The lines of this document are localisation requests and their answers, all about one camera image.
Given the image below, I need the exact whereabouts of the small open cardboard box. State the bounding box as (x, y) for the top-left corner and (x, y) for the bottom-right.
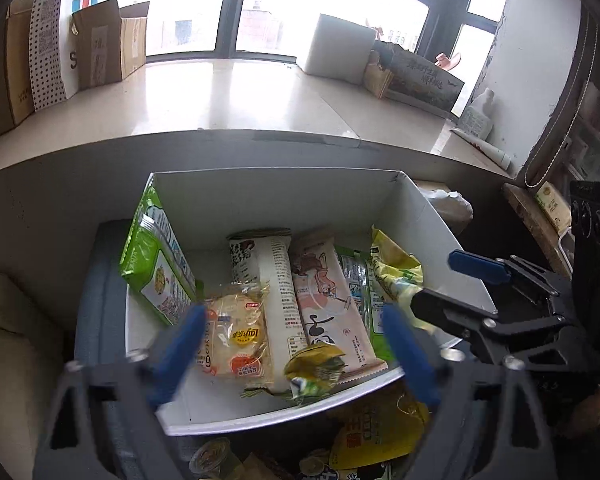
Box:
(72, 0), (149, 90)

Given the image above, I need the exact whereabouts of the dotted white paper bag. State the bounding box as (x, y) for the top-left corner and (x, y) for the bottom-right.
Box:
(29, 0), (98, 112)

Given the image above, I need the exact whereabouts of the small wicker basket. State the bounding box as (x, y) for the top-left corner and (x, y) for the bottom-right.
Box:
(363, 50), (394, 100)

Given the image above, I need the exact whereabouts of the pink white snack packet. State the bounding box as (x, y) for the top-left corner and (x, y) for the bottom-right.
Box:
(289, 231), (388, 382)

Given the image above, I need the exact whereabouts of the green snack packet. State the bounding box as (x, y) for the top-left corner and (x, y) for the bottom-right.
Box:
(119, 177), (204, 325)
(336, 246), (394, 363)

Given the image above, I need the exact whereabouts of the yellow blue chip bag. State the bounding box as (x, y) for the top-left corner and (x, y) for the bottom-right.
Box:
(370, 228), (424, 307)

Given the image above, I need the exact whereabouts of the beige tea box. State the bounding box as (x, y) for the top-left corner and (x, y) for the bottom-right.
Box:
(534, 181), (571, 235)

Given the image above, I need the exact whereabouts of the cream leather sofa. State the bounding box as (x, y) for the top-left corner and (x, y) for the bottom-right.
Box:
(0, 274), (65, 479)

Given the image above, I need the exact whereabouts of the long white snack bag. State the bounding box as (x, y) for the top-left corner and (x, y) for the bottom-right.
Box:
(228, 230), (308, 396)

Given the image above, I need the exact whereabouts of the orange rice cracker packet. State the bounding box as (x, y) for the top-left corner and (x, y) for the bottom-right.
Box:
(197, 282), (272, 386)

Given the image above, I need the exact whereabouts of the white cardboard storage box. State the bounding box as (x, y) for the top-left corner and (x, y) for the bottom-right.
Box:
(120, 168), (495, 436)

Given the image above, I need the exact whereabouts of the large yellow snack bag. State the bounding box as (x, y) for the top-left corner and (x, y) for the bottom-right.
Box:
(329, 382), (430, 470)

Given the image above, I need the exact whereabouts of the printed landscape carton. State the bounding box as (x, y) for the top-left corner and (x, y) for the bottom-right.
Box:
(374, 40), (464, 113)

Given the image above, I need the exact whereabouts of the person's right hand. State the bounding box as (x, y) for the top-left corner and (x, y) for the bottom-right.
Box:
(569, 385), (600, 434)

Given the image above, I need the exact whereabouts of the white box on sill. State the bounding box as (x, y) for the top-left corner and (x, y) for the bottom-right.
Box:
(296, 14), (376, 86)

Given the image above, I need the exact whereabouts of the wooden side shelf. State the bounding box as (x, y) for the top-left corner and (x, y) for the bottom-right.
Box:
(502, 183), (571, 278)

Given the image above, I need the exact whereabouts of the tall brown cardboard box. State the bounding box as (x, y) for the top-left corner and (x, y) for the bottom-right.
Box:
(0, 0), (34, 136)

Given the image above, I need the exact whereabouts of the white plastic bottle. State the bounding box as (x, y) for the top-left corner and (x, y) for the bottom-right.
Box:
(458, 88), (494, 140)

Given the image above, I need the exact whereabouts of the black yellow chip bag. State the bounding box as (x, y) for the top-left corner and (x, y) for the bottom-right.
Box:
(284, 342), (346, 402)

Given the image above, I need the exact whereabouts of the rolled white paper tube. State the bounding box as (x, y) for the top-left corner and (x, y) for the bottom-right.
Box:
(451, 127), (510, 171)

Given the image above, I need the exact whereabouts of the tissue box with bag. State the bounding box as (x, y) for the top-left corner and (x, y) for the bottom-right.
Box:
(415, 180), (474, 235)

